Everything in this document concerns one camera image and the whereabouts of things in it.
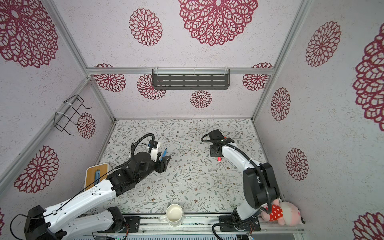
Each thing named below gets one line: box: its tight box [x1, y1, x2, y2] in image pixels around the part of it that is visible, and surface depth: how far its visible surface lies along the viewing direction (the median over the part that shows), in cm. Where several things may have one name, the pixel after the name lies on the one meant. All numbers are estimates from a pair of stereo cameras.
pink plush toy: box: [260, 198, 306, 226], surface depth 72 cm
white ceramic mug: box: [158, 203, 183, 227], surface depth 79 cm
